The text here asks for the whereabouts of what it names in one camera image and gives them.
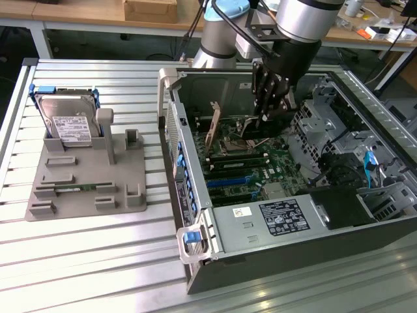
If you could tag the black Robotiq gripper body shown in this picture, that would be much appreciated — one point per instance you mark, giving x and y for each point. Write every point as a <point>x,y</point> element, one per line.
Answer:
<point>293,58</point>

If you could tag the Nvidia graphics card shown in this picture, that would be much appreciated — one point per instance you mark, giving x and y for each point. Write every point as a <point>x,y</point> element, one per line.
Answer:
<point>213,127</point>

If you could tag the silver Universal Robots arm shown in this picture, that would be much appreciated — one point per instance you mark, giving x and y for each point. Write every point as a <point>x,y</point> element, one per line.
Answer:
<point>309,16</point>

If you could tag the silver CPU socket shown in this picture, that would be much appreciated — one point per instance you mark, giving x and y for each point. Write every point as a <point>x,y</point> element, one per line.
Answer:
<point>259,143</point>

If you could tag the grey metal disk bay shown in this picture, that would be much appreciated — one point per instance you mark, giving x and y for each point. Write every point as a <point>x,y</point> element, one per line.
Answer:
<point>325,137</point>

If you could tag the green motherboard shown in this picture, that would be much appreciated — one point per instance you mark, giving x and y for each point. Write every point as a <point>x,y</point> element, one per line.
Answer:
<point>277,159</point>

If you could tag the cluttered wooden desk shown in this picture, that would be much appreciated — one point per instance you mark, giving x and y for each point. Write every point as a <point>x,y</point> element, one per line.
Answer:
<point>358,42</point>

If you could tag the orange small item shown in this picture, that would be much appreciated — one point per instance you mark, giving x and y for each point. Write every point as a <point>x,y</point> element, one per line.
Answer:
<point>362,32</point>

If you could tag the black RAM stick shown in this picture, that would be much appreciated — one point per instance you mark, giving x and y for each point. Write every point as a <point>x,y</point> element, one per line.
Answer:
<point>238,163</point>

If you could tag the white cup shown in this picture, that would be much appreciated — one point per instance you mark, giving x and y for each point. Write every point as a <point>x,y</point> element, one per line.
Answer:
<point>354,7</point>

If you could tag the white and black small box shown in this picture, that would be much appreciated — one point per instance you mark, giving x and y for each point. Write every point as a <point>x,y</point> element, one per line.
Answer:
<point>377,32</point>

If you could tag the blue expansion slot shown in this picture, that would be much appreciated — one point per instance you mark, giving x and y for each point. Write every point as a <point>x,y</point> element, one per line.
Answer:
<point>226,182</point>

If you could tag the silver computer chassis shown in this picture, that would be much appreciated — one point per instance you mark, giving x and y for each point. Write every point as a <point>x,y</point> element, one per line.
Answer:
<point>402,114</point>

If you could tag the black plastic shroud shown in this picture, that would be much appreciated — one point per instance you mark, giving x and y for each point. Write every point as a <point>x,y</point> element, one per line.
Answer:
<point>339,205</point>

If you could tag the grey power supply unit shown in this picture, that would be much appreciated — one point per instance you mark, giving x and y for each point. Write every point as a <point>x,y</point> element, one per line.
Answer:
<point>234,228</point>

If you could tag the cardboard box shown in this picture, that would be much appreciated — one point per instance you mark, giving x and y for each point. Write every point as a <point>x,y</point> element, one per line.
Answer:
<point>150,9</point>

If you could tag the open Dell PC case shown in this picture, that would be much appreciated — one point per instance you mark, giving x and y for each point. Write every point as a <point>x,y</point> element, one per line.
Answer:
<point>293,261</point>

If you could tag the grey plastic parts rack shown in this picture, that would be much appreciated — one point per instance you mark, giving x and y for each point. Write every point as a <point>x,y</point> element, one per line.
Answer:
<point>84,169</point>

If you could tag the hard disk with blue carrier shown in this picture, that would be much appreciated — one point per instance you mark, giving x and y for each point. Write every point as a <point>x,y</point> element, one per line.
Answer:
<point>70,120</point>

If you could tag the green RAM stick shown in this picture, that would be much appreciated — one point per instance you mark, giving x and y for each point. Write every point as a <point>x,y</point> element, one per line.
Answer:
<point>76,188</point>

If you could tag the wooden desk with white legs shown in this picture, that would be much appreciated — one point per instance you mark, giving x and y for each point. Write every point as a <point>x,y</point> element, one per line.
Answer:
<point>19,9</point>

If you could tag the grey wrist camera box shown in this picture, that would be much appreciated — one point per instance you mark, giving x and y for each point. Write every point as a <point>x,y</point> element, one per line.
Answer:
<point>247,47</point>

